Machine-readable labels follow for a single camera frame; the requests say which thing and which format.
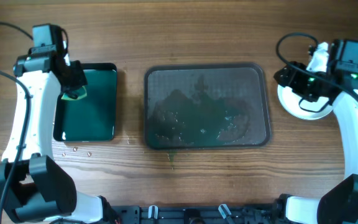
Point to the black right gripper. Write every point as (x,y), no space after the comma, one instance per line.
(286,76)

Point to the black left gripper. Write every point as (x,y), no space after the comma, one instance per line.
(74,78)

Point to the green yellow sponge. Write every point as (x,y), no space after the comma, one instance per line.
(75,94)

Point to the white plate back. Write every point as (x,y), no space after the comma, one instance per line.
(303,109)

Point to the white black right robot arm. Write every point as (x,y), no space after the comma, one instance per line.
(339,205)

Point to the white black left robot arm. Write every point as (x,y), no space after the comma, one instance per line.
(33,187)

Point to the black water tray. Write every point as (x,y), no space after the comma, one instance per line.
(92,118)

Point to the grey serving tray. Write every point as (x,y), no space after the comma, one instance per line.
(206,106)

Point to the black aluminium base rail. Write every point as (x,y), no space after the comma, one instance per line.
(246,214)

